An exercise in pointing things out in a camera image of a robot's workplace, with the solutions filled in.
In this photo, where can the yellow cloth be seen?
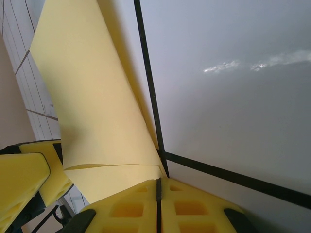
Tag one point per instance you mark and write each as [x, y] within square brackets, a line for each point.
[92, 97]

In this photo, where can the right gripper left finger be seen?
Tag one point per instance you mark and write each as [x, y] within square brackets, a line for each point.
[109, 206]

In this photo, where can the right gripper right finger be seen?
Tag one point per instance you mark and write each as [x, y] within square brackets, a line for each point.
[206, 206]

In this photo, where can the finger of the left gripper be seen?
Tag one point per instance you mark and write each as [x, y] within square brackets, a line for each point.
[56, 179]
[22, 174]

